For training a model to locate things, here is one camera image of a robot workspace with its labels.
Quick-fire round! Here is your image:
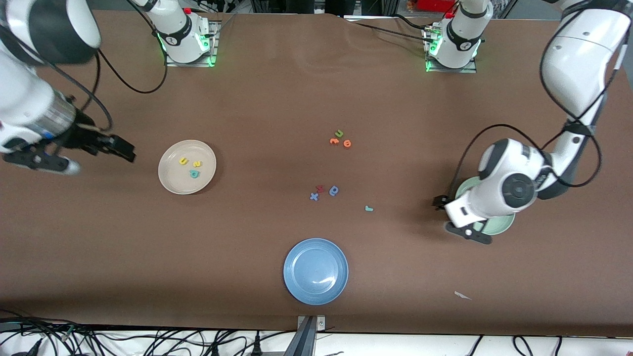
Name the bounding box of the pale green plate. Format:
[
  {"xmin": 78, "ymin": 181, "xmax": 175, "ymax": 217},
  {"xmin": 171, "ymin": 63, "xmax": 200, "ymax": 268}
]
[{"xmin": 454, "ymin": 176, "xmax": 516, "ymax": 236}]

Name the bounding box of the light brown plate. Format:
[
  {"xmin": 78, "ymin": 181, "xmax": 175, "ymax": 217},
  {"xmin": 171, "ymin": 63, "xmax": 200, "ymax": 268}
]
[{"xmin": 158, "ymin": 139, "xmax": 217, "ymax": 195}]

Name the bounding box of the brown table cover mat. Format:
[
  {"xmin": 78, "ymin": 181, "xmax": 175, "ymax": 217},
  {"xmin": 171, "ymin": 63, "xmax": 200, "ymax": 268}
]
[{"xmin": 0, "ymin": 7, "xmax": 633, "ymax": 339}]

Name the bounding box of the blue plate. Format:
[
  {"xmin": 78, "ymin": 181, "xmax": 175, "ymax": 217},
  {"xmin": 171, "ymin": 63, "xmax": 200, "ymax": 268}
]
[{"xmin": 283, "ymin": 238, "xmax": 349, "ymax": 306}]

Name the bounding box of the red box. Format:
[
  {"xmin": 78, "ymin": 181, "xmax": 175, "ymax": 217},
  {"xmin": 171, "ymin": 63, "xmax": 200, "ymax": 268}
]
[{"xmin": 414, "ymin": 0, "xmax": 458, "ymax": 13}]

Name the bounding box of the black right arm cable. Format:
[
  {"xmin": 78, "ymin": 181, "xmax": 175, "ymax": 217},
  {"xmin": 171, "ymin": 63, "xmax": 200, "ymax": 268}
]
[{"xmin": 30, "ymin": 0, "xmax": 169, "ymax": 149}]

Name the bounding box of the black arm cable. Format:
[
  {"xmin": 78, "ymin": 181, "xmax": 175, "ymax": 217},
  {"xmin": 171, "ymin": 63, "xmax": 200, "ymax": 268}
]
[
  {"xmin": 30, "ymin": 0, "xmax": 169, "ymax": 149},
  {"xmin": 448, "ymin": 15, "xmax": 633, "ymax": 199}
]

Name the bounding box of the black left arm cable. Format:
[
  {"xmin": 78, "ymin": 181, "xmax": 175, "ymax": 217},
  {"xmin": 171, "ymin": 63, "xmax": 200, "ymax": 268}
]
[{"xmin": 448, "ymin": 15, "xmax": 633, "ymax": 199}]

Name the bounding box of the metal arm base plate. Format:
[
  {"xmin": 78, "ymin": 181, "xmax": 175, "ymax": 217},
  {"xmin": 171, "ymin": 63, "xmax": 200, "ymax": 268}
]
[
  {"xmin": 424, "ymin": 26, "xmax": 478, "ymax": 74},
  {"xmin": 164, "ymin": 20, "xmax": 220, "ymax": 68}
]

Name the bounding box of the black cable on mat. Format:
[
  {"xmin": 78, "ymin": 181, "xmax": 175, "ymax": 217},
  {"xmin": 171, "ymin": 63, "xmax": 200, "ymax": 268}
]
[{"xmin": 344, "ymin": 13, "xmax": 437, "ymax": 46}]

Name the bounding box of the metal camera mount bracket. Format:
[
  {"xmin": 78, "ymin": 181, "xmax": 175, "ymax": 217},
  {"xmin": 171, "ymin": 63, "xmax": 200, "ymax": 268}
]
[{"xmin": 284, "ymin": 315, "xmax": 327, "ymax": 356}]

